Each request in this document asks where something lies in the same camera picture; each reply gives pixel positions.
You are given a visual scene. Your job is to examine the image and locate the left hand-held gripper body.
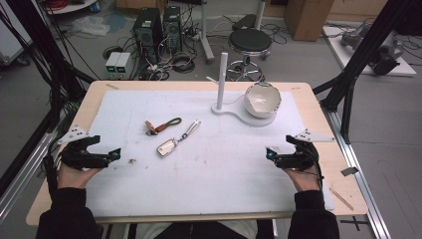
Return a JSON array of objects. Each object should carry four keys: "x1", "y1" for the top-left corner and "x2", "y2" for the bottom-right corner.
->
[{"x1": 58, "y1": 124, "x2": 112, "y2": 171}]

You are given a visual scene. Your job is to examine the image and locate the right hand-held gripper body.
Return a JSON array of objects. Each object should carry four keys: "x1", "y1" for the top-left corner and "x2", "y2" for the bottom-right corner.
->
[{"x1": 275, "y1": 128, "x2": 335, "y2": 172}]

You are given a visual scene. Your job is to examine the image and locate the silver key fob with strap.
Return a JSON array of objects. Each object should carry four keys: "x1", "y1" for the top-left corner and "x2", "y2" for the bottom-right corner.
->
[{"x1": 155, "y1": 119, "x2": 202, "y2": 158}]

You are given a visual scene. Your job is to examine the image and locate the key with brown leather strap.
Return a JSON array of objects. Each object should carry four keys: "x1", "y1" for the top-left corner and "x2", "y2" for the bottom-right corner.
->
[{"x1": 144, "y1": 117, "x2": 183, "y2": 136}]

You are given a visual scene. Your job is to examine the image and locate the white key stand with post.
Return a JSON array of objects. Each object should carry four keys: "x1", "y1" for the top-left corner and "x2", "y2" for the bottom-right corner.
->
[{"x1": 205, "y1": 52, "x2": 278, "y2": 127}]

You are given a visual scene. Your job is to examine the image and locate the person's right hand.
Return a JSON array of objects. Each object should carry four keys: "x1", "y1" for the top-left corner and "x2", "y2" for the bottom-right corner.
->
[{"x1": 283, "y1": 166, "x2": 322, "y2": 193}]

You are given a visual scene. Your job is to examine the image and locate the person's left hand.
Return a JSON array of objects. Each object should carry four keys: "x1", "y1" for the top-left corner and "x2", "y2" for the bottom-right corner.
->
[{"x1": 57, "y1": 163, "x2": 103, "y2": 189}]

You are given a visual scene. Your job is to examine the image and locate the grey tape piece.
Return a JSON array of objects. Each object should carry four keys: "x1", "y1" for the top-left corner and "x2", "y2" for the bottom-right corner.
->
[{"x1": 340, "y1": 166, "x2": 360, "y2": 177}]

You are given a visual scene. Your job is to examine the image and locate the white eggshell-shaped bowl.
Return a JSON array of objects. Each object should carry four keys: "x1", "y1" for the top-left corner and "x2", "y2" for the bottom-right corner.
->
[{"x1": 243, "y1": 82, "x2": 283, "y2": 119}]

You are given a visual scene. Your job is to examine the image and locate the thin wooden stick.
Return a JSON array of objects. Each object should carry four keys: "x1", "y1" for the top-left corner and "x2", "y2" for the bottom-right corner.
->
[{"x1": 328, "y1": 187, "x2": 355, "y2": 212}]

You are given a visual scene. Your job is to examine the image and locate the wooden table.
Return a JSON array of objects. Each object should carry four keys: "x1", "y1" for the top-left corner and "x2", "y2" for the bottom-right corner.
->
[{"x1": 25, "y1": 80, "x2": 369, "y2": 227}]

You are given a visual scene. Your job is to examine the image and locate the white table mat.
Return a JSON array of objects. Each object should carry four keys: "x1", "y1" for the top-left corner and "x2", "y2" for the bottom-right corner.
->
[{"x1": 85, "y1": 90, "x2": 335, "y2": 217}]

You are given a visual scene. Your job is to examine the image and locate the grey power supply unit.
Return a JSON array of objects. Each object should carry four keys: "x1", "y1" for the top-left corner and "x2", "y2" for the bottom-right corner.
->
[
  {"x1": 105, "y1": 52, "x2": 122, "y2": 75},
  {"x1": 114, "y1": 53, "x2": 132, "y2": 75}
]

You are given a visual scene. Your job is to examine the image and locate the black round stool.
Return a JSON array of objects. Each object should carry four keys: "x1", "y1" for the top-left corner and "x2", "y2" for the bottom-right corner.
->
[{"x1": 227, "y1": 28, "x2": 273, "y2": 83}]

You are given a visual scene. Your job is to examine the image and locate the white floor board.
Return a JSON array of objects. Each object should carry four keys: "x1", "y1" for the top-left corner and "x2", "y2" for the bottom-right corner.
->
[{"x1": 321, "y1": 25, "x2": 417, "y2": 78}]

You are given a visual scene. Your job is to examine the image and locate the large black computer tower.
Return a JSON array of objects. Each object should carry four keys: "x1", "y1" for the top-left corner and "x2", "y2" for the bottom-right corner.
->
[{"x1": 132, "y1": 8, "x2": 164, "y2": 66}]

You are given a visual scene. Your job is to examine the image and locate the clear plastic bag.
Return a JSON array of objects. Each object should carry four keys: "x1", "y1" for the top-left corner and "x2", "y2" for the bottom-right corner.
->
[{"x1": 71, "y1": 15, "x2": 110, "y2": 37}]

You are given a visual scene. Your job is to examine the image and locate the black foot pedal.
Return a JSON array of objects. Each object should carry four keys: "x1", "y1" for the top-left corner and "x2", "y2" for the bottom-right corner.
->
[{"x1": 232, "y1": 13, "x2": 257, "y2": 32}]

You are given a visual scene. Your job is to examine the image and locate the white desk leg with foot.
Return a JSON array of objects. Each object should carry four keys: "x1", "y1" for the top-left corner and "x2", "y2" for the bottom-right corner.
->
[{"x1": 198, "y1": 0, "x2": 216, "y2": 65}]

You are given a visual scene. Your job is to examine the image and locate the narrow black computer tower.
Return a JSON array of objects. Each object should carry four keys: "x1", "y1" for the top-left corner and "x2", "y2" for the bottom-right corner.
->
[{"x1": 162, "y1": 5, "x2": 183, "y2": 54}]

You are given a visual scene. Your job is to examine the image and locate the wooden cabinet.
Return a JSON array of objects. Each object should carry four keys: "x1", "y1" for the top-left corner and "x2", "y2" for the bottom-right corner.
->
[{"x1": 284, "y1": 0, "x2": 335, "y2": 43}]

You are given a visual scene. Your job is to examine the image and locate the grey robot device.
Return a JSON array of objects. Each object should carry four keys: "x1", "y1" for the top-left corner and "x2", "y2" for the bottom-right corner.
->
[{"x1": 339, "y1": 23, "x2": 405, "y2": 76}]

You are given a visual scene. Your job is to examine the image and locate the round white table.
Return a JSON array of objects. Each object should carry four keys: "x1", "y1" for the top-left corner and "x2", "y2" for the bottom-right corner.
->
[{"x1": 43, "y1": 0, "x2": 99, "y2": 15}]

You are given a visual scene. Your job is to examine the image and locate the right hand-held gripper cable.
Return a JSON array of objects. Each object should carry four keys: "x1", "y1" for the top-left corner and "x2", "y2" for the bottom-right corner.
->
[{"x1": 310, "y1": 147, "x2": 325, "y2": 192}]

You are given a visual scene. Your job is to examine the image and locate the hand-held gripper cable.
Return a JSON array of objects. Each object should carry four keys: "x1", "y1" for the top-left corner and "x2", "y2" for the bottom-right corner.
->
[
  {"x1": 42, "y1": 140, "x2": 63, "y2": 200},
  {"x1": 310, "y1": 147, "x2": 325, "y2": 192}
]

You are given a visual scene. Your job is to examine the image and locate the left hand-held gripper cable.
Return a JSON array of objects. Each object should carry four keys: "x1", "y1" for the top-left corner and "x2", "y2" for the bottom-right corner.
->
[{"x1": 42, "y1": 140, "x2": 63, "y2": 200}]

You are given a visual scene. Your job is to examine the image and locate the aluminium rail with cross mark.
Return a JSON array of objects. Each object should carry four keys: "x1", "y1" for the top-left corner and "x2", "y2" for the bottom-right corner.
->
[{"x1": 321, "y1": 108, "x2": 392, "y2": 239}]

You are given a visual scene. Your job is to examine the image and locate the coiled black cable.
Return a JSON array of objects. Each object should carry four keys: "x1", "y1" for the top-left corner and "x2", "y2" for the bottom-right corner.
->
[{"x1": 170, "y1": 54, "x2": 196, "y2": 74}]

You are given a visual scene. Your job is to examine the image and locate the black metal frame with cables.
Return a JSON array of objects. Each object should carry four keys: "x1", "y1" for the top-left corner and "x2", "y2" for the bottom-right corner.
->
[{"x1": 0, "y1": 0, "x2": 98, "y2": 133}]

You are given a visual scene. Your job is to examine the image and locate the black metal frame with brace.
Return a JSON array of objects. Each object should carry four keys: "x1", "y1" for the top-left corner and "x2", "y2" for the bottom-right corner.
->
[{"x1": 313, "y1": 0, "x2": 422, "y2": 145}]

